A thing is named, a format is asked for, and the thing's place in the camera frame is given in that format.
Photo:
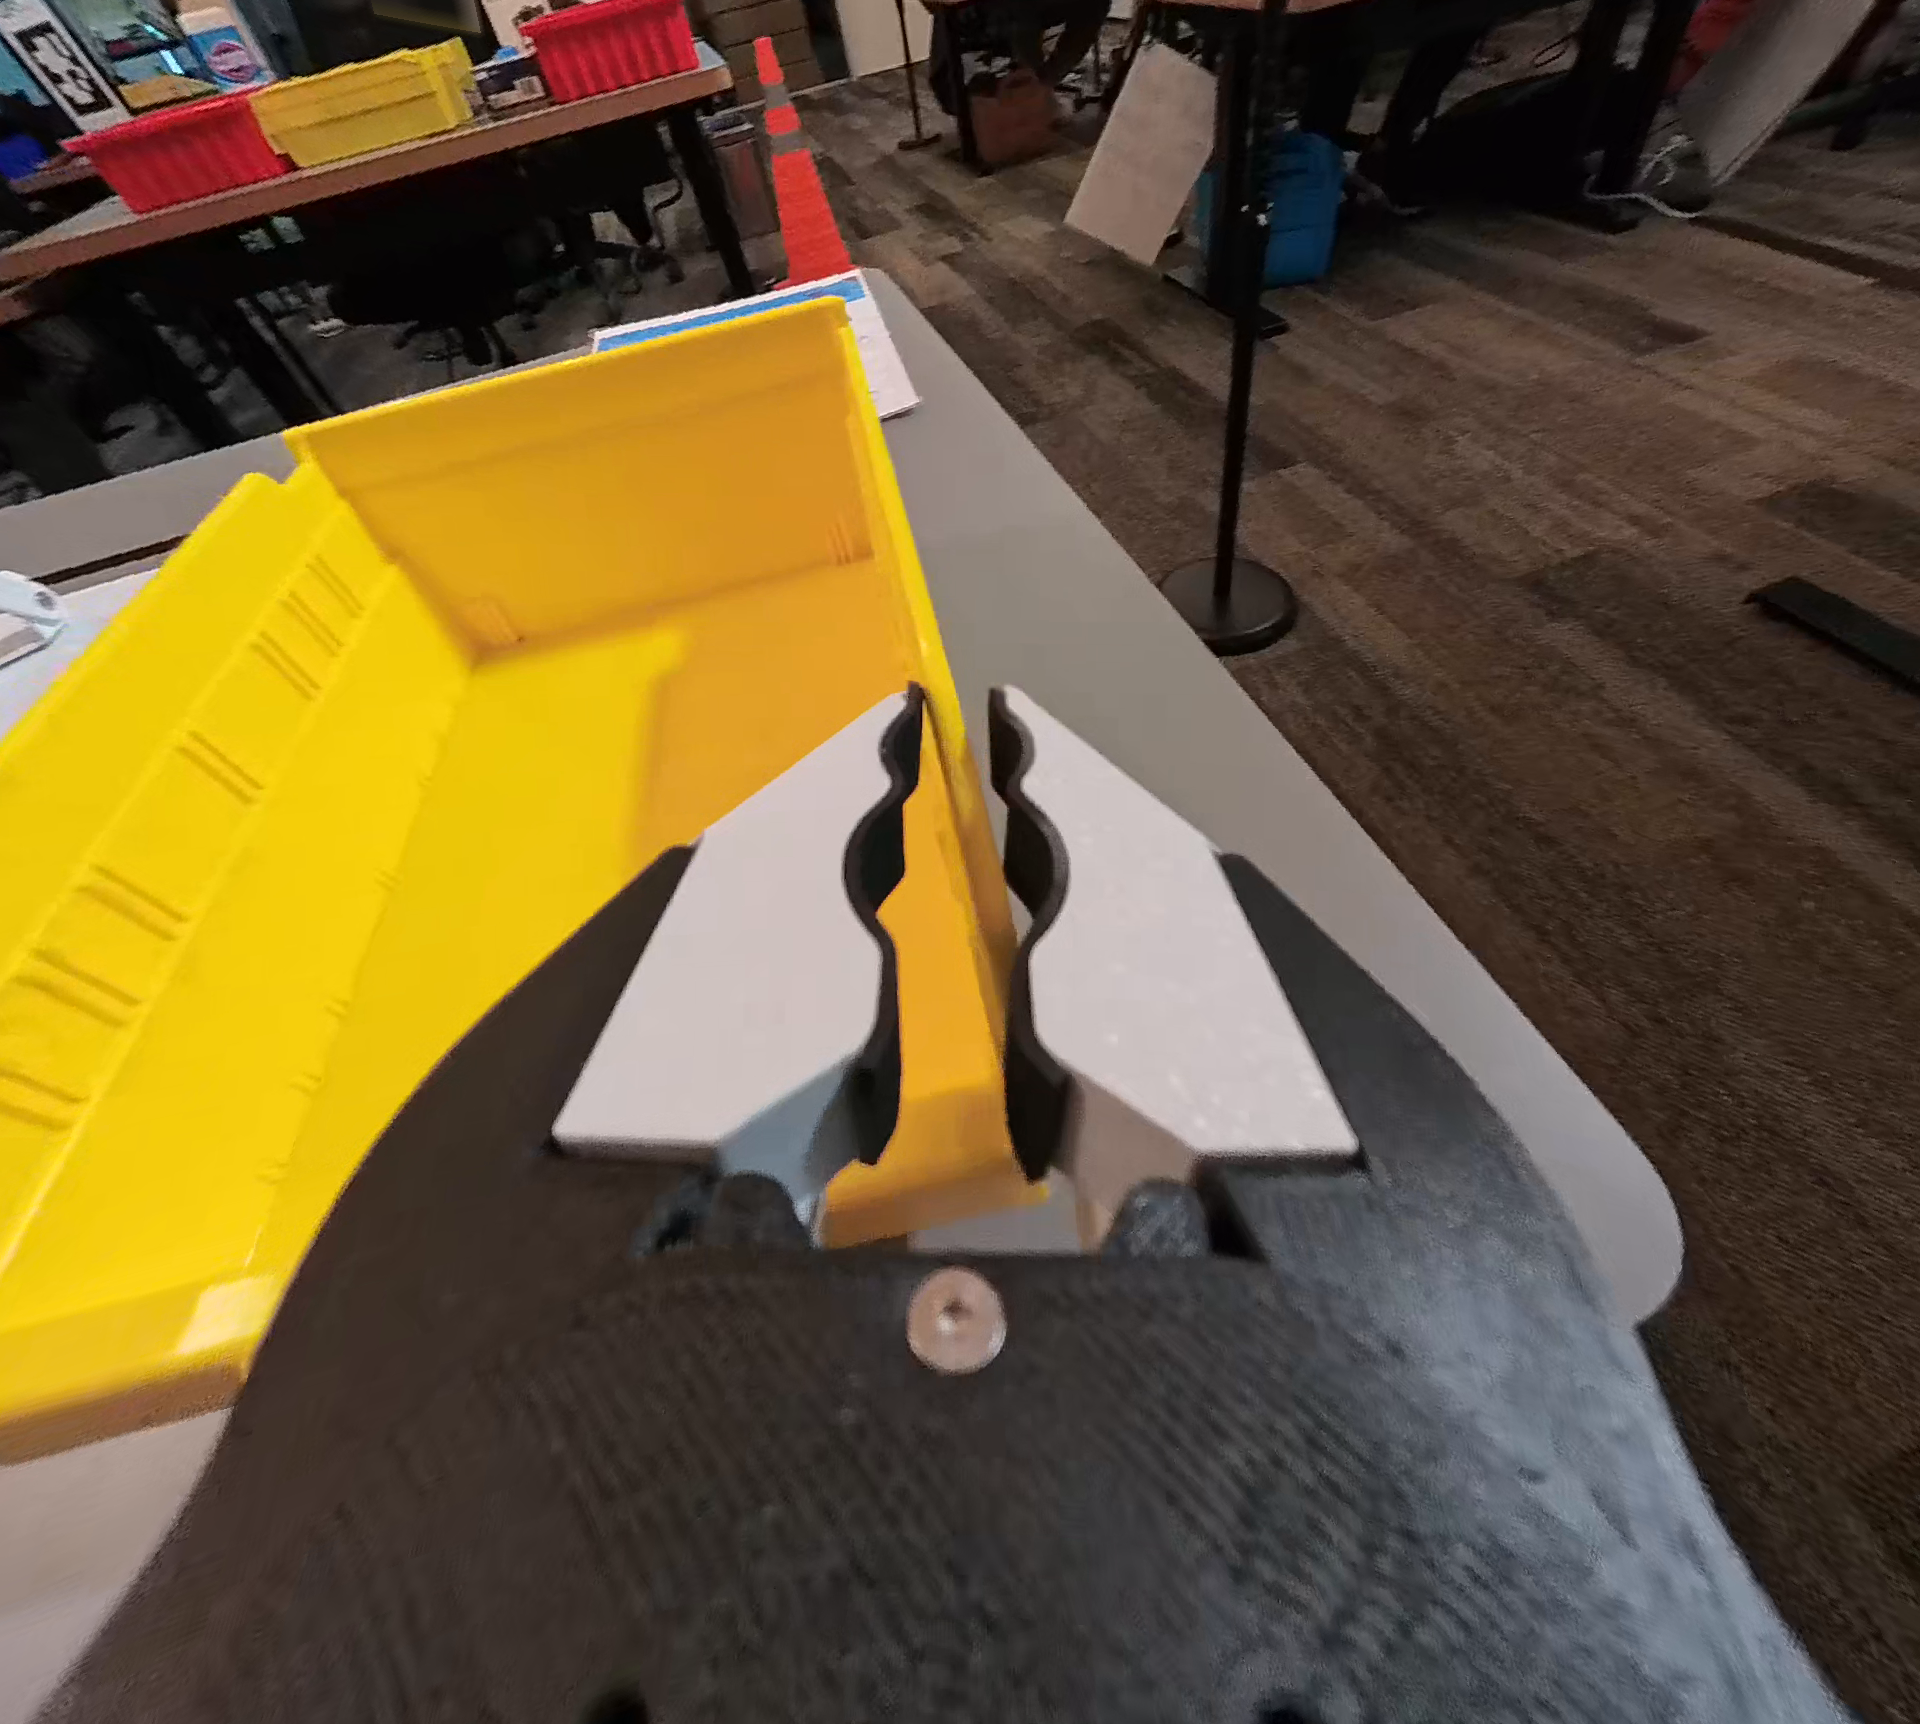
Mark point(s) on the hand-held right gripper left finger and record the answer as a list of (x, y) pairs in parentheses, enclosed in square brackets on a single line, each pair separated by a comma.
[(721, 1005)]

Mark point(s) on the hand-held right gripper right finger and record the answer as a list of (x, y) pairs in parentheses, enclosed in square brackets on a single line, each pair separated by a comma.
[(1170, 1005)]

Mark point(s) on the yellow plastic bin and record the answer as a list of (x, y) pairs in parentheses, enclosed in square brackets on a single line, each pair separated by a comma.
[(450, 779), (361, 104)]

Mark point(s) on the grey desk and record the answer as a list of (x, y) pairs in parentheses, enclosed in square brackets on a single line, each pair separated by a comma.
[(1170, 735)]

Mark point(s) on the black stand pole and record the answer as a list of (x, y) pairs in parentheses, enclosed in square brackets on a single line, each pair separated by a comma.
[(1239, 404)]

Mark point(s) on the blue white paper leaflet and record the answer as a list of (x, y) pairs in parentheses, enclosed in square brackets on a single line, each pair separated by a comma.
[(885, 359)]

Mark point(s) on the black floor strip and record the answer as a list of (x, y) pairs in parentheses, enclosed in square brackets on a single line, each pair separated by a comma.
[(1838, 629)]

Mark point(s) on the black office chair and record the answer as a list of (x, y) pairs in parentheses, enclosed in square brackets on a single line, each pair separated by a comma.
[(450, 284)]

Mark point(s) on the white document stand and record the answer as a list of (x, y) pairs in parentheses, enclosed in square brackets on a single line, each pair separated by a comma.
[(26, 615)]

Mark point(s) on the orange traffic cone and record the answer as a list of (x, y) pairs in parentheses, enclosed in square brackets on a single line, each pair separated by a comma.
[(802, 195)]

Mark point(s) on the white sign board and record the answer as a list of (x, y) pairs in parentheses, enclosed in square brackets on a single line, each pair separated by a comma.
[(1785, 45), (1140, 156)]

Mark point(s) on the red plastic bin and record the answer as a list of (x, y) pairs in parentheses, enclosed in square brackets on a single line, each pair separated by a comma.
[(180, 156), (608, 45)]

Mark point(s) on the brown cardboard boxes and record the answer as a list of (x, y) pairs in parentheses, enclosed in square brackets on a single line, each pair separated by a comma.
[(758, 28)]

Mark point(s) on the blue white wipes canister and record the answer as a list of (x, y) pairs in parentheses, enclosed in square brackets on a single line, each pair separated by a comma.
[(228, 53)]

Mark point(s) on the black white marker tag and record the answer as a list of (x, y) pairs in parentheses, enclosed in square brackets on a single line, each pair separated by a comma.
[(60, 59)]

